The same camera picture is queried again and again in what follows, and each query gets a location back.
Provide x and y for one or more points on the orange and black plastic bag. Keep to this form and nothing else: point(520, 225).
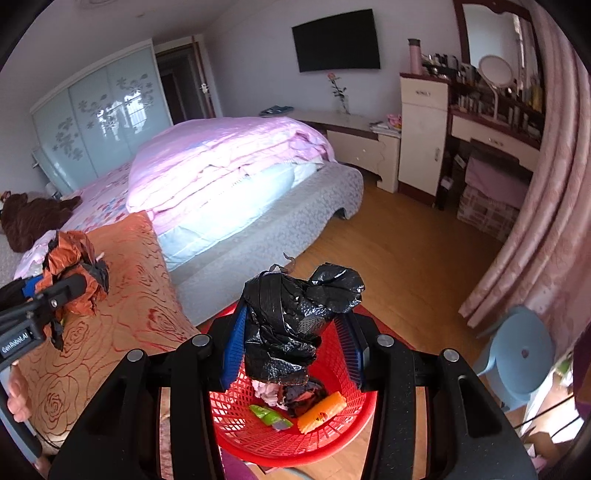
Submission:
point(69, 258)

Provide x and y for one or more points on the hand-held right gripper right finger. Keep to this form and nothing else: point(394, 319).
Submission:
point(355, 350)

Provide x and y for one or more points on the glass sliding-door wardrobe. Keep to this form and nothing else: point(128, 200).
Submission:
point(101, 124)

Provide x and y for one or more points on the wall-mounted television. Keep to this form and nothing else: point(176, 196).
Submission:
point(337, 41)

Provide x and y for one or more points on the ceiling light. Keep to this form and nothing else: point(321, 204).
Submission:
point(101, 2)

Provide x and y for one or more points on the light blue quilt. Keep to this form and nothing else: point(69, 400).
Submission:
point(240, 203)

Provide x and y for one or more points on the round vanity mirror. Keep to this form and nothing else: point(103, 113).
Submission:
point(495, 69)

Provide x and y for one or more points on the green packet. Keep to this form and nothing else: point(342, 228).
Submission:
point(270, 417)

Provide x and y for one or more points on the stack of papers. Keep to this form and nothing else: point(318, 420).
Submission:
point(385, 129)

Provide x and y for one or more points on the white dressing table with mirror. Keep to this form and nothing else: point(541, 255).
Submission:
point(471, 101)

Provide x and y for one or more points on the pink duvet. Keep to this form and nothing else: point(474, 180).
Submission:
point(221, 157)

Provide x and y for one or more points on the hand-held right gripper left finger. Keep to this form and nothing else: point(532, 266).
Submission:
point(233, 341)

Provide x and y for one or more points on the small pink toy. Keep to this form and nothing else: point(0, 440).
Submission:
point(395, 121)

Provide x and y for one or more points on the grey bed base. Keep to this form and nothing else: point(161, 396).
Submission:
point(286, 240)

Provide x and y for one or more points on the person's purple clothing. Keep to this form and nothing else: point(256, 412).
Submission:
point(240, 473)

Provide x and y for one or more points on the red plastic basket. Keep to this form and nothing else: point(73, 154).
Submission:
point(258, 445)

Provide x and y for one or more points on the orange patterned cushion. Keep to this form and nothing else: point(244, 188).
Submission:
point(129, 300)

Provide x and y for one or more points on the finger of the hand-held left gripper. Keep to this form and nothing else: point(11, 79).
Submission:
point(64, 290)
point(34, 286)

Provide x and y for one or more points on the tall cream cabinet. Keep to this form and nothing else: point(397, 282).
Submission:
point(422, 138)

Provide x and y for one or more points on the pink thermos bottle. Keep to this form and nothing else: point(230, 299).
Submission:
point(414, 57)

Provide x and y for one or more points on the low cream cabinet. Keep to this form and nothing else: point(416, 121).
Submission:
point(360, 152)

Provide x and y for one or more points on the brown plush toy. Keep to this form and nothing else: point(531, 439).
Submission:
point(27, 221)

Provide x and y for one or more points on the pink floral bedsheet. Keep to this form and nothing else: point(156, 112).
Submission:
point(101, 194)

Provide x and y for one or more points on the person's left hand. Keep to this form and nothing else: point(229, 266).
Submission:
point(21, 392)

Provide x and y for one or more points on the rose in glass vase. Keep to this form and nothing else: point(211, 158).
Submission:
point(340, 94)

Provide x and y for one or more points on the blue plastic stool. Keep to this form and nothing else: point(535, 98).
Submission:
point(521, 341)

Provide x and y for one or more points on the pink curtain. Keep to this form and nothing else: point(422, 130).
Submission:
point(554, 184)

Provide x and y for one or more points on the cream dressing table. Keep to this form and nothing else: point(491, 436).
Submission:
point(494, 138)

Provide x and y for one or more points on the dark wooden door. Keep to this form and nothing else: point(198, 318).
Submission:
point(184, 87)

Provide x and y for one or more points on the yellow foam net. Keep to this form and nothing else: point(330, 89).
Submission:
point(321, 413)

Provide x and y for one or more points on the white tissue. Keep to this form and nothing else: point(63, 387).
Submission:
point(269, 393)

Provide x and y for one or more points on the brown wrapper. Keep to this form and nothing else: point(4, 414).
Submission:
point(304, 394)

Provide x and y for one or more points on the cloth-covered stool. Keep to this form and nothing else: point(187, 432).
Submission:
point(494, 184)

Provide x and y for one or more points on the framed dresser mirror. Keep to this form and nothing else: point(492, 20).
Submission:
point(489, 37)

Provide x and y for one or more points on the dark blue object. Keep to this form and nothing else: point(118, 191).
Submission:
point(276, 110)

